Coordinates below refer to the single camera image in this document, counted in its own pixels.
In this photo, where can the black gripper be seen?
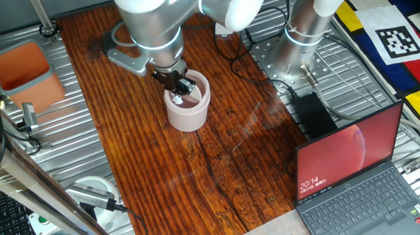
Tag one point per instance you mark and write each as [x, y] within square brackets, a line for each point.
[168, 79]

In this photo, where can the white paper ball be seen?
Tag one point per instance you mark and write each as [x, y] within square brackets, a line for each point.
[177, 100]

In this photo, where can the white power strip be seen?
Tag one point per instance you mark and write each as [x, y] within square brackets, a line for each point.
[223, 31]

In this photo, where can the white cylinder container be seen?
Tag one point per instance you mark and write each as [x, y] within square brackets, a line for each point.
[96, 181]

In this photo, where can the black power adapter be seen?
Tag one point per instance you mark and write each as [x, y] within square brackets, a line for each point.
[312, 115]

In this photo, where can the orange bin with grey rim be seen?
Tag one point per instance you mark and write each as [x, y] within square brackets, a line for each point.
[41, 91]

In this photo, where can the green push-button box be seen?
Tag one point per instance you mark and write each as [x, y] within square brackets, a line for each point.
[41, 221]

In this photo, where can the dark grey laptop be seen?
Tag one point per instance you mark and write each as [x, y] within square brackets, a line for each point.
[355, 209]

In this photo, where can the black keyboard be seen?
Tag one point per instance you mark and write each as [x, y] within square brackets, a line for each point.
[3, 218]

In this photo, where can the white marker tag sheet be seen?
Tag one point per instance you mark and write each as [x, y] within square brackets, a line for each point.
[398, 42]

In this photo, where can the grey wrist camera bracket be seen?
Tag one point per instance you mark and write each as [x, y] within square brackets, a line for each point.
[128, 61]

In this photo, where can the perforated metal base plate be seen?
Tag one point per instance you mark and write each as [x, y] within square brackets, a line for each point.
[262, 54]

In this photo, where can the silver depth camera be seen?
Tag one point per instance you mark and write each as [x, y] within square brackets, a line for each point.
[89, 196]

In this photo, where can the small silver camera on mount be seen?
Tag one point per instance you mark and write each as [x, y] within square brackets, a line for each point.
[29, 114]

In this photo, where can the shiny metal frame bar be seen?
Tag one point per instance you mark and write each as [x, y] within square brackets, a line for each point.
[16, 178]

